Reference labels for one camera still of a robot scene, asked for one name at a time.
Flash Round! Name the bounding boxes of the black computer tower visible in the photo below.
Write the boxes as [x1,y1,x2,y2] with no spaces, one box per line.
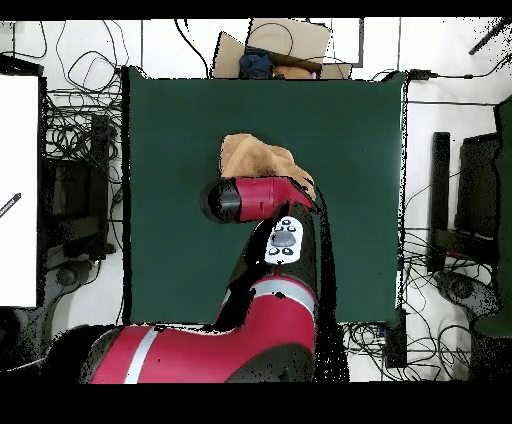
[43,113,117,261]

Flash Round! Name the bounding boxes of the orange cloth item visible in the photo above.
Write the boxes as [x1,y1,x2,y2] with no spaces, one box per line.
[272,64,314,80]

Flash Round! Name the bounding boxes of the cardboard box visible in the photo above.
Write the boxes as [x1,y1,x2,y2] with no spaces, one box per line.
[210,17,353,80]

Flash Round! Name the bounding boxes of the white board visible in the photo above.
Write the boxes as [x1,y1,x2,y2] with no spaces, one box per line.
[0,73,40,308]

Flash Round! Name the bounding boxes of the peach terry towel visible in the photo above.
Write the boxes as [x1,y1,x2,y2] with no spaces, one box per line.
[218,132,318,201]

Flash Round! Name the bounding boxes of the dark green table cloth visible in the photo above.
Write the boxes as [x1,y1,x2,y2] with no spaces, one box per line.
[121,65,407,326]

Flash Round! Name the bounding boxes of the black marker pen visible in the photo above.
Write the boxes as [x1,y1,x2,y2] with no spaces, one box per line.
[0,192,22,219]

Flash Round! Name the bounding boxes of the black upright bar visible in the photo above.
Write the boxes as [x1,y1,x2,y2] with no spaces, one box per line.
[426,131,451,273]

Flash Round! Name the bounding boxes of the black rod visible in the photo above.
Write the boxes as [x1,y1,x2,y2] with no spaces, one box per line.
[467,17,512,56]

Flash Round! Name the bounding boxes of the dark blue garment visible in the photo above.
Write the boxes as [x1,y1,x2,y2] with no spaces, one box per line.
[238,46,275,80]

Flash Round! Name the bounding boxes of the black monitor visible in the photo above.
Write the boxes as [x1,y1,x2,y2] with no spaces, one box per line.
[455,131,501,241]

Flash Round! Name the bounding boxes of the black cable tangle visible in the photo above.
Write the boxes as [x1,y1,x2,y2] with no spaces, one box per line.
[343,171,497,381]
[39,19,131,193]

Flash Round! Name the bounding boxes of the black power strip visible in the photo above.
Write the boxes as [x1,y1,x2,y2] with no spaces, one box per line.
[385,311,408,369]

